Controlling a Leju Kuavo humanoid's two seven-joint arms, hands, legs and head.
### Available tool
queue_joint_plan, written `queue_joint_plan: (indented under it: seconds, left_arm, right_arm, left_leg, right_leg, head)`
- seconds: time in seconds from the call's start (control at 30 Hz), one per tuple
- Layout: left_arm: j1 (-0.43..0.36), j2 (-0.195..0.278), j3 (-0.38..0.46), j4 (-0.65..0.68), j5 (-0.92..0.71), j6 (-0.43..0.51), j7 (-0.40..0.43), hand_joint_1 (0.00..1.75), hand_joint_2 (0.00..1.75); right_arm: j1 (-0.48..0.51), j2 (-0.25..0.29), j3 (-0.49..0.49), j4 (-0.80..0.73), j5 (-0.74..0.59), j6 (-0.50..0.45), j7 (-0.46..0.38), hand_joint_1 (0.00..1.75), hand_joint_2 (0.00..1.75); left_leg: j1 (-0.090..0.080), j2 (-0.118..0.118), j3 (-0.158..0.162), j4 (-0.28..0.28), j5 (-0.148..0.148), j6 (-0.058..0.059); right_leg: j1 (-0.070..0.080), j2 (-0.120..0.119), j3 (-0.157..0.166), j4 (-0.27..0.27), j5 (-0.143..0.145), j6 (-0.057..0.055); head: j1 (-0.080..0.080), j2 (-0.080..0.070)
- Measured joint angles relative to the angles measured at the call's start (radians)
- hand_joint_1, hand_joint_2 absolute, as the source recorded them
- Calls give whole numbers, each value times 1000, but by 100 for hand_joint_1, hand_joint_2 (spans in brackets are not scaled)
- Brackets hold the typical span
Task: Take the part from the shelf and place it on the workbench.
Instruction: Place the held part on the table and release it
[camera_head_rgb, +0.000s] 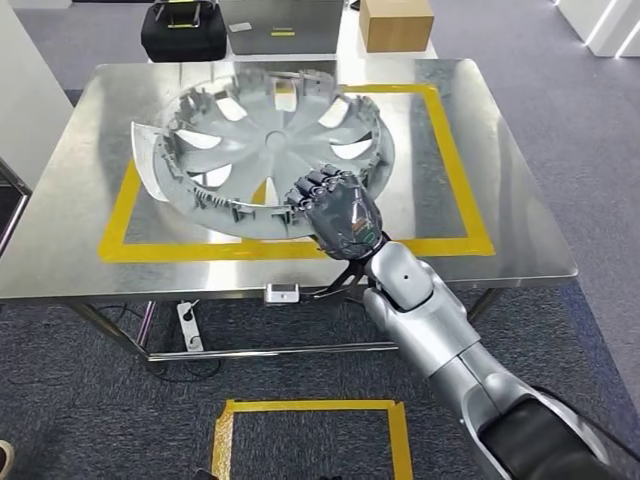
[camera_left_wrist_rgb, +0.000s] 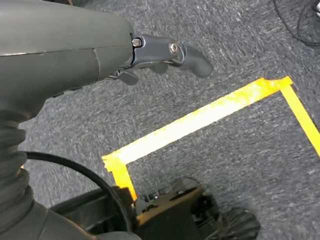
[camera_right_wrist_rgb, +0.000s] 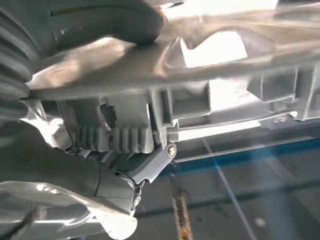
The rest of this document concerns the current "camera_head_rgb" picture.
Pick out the brown cardboard box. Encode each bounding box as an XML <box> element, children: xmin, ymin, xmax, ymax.
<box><xmin>358</xmin><ymin>0</ymin><xmax>435</xmax><ymax>54</ymax></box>

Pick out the white plastic car part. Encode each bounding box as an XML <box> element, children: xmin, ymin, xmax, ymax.
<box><xmin>131</xmin><ymin>120</ymin><xmax>171</xmax><ymax>203</ymax></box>

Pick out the grey equipment case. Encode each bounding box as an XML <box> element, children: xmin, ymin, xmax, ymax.
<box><xmin>220</xmin><ymin>0</ymin><xmax>346</xmax><ymax>56</ymax></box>

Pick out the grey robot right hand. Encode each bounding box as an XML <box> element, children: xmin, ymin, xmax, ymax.
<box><xmin>285</xmin><ymin>163</ymin><xmax>384</xmax><ymax>262</ymax></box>

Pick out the white power strip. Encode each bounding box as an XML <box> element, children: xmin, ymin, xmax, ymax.
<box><xmin>176</xmin><ymin>301</ymin><xmax>205</xmax><ymax>354</ymax></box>

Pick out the grey plastic wheel hubcap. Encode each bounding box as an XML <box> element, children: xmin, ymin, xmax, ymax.
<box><xmin>152</xmin><ymin>66</ymin><xmax>396</xmax><ymax>241</ymax></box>

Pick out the yellow floor tape square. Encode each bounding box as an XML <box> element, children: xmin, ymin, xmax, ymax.
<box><xmin>211</xmin><ymin>399</ymin><xmax>415</xmax><ymax>480</ymax></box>

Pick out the yellow tape on workbench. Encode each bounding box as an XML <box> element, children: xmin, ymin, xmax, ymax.
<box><xmin>97</xmin><ymin>82</ymin><xmax>496</xmax><ymax>264</ymax></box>

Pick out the white display plinth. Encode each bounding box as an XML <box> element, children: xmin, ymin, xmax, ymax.
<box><xmin>555</xmin><ymin>0</ymin><xmax>640</xmax><ymax>60</ymax></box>

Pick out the stainless steel workbench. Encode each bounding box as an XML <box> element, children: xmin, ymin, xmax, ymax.
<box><xmin>0</xmin><ymin>58</ymin><xmax>580</xmax><ymax>364</ymax></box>

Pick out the black carry bag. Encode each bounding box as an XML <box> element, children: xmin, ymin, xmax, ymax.
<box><xmin>140</xmin><ymin>0</ymin><xmax>229</xmax><ymax>64</ymax></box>

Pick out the person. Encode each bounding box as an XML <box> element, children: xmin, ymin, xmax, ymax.
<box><xmin>0</xmin><ymin>440</ymin><xmax>16</xmax><ymax>480</ymax></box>

